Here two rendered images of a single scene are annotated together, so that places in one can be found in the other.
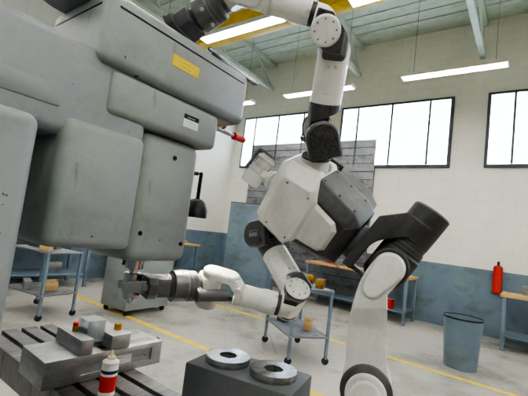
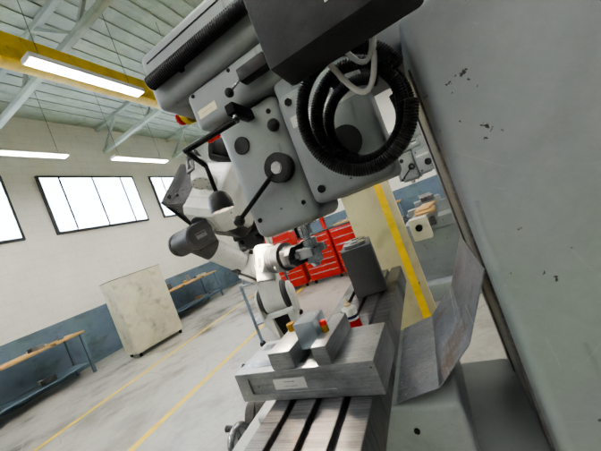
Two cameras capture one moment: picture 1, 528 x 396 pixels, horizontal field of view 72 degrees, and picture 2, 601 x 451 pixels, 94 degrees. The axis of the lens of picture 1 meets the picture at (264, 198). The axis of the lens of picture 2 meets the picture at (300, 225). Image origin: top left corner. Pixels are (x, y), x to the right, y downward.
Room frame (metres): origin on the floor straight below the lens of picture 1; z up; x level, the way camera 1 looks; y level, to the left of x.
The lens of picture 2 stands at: (1.17, 1.09, 1.32)
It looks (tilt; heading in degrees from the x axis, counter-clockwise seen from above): 0 degrees down; 258
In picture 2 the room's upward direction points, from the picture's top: 21 degrees counter-clockwise
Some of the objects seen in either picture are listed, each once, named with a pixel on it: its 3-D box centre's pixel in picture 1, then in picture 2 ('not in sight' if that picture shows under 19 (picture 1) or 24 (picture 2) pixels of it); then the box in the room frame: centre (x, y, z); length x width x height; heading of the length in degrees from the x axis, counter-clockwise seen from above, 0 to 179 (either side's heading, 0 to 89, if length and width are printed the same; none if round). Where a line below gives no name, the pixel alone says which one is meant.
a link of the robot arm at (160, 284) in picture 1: (164, 286); (291, 256); (1.05, 0.25, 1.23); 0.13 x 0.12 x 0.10; 32
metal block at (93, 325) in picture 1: (90, 328); (311, 328); (1.09, 0.45, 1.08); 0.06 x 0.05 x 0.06; 51
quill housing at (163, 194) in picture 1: (143, 197); (283, 170); (0.99, 0.33, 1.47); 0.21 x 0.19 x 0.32; 54
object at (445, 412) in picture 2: not in sight; (364, 386); (1.00, 0.32, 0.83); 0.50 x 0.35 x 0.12; 144
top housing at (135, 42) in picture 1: (158, 75); (241, 54); (0.99, 0.33, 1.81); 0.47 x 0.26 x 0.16; 144
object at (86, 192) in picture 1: (72, 185); (344, 140); (0.84, 0.44, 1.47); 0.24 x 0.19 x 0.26; 54
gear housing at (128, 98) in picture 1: (142, 119); (266, 93); (0.96, 0.35, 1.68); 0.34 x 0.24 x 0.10; 144
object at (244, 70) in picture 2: not in sight; (247, 78); (1.03, 0.47, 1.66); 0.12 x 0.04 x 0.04; 144
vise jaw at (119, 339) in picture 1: (108, 334); (295, 342); (1.14, 0.42, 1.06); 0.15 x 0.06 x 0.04; 51
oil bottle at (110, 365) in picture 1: (109, 372); (351, 317); (0.96, 0.33, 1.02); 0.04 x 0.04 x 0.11
